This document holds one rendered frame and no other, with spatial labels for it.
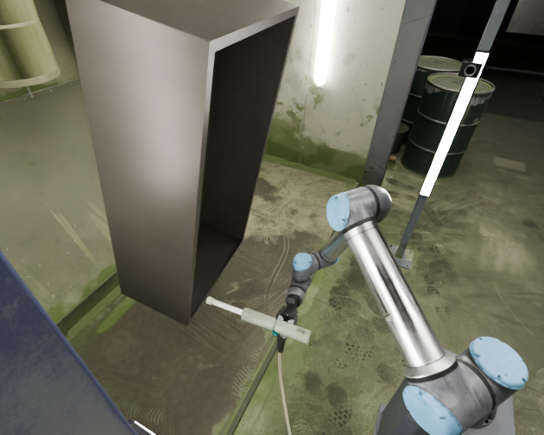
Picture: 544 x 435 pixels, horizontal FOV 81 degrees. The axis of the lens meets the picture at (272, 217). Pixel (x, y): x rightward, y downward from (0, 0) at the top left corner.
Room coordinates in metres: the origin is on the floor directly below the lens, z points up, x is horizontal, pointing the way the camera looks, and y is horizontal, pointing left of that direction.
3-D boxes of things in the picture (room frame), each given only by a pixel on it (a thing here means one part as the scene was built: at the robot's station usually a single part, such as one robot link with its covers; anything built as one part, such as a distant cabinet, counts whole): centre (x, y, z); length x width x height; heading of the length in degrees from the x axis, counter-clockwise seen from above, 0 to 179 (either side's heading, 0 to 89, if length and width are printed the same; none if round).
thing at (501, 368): (0.45, -0.65, 0.83); 0.17 x 0.15 x 0.18; 118
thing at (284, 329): (0.79, 0.05, 0.46); 0.49 x 0.05 x 0.23; 70
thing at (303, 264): (1.04, -0.16, 0.59); 0.12 x 0.09 x 0.12; 118
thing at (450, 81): (3.07, -1.67, 0.86); 0.54 x 0.54 x 0.01
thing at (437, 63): (3.72, -1.70, 0.86); 0.54 x 0.54 x 0.01
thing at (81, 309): (1.88, 0.72, 0.11); 2.70 x 0.02 x 0.13; 155
